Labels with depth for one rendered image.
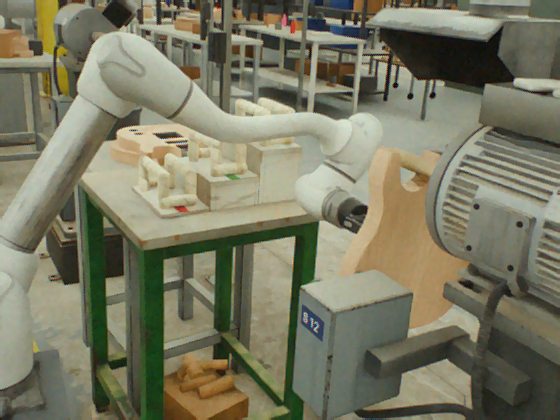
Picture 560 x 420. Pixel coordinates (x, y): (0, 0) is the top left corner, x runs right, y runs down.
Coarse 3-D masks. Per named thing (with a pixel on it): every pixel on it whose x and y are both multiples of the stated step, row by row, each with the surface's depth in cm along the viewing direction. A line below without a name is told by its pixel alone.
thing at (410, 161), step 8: (400, 152) 128; (408, 152) 127; (400, 160) 127; (408, 160) 125; (416, 160) 123; (424, 160) 122; (408, 168) 125; (416, 168) 123; (424, 168) 121; (432, 168) 120
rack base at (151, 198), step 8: (176, 184) 204; (136, 192) 196; (144, 192) 195; (152, 192) 195; (176, 192) 196; (184, 192) 197; (144, 200) 190; (152, 200) 188; (200, 200) 190; (152, 208) 184; (192, 208) 184; (200, 208) 184; (208, 208) 185; (160, 216) 179; (168, 216) 179
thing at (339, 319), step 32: (320, 288) 101; (352, 288) 102; (384, 288) 103; (320, 320) 98; (352, 320) 97; (384, 320) 101; (320, 352) 99; (352, 352) 99; (320, 384) 101; (352, 384) 102; (384, 384) 106; (320, 416) 102; (384, 416) 109
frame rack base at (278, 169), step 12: (228, 144) 206; (252, 144) 193; (228, 156) 207; (252, 156) 192; (264, 156) 188; (276, 156) 190; (288, 156) 192; (300, 156) 195; (252, 168) 193; (264, 168) 190; (276, 168) 192; (288, 168) 194; (300, 168) 196; (264, 180) 191; (276, 180) 193; (288, 180) 195; (264, 192) 192; (276, 192) 195; (288, 192) 197
